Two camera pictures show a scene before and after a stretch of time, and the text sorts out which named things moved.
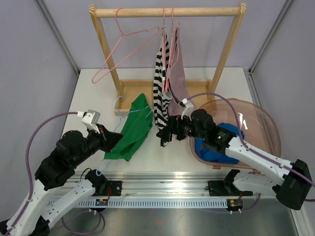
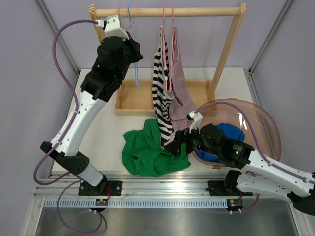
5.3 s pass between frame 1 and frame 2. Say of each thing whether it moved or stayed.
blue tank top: stayed
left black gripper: moved
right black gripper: moved
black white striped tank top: stayed
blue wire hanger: moved
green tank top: moved
